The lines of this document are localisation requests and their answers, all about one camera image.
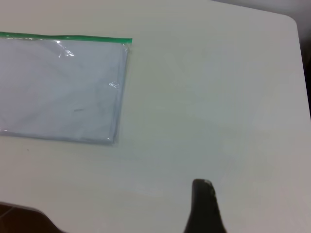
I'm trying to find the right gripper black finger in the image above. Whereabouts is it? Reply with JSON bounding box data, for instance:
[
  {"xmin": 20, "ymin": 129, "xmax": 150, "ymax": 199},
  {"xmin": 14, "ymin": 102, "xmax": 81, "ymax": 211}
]
[{"xmin": 183, "ymin": 179, "xmax": 228, "ymax": 233}]

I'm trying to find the clear zip bag green zipper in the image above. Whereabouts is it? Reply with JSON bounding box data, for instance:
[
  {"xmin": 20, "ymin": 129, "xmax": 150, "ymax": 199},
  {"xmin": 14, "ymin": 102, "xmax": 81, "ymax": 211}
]
[{"xmin": 0, "ymin": 31, "xmax": 134, "ymax": 148}]

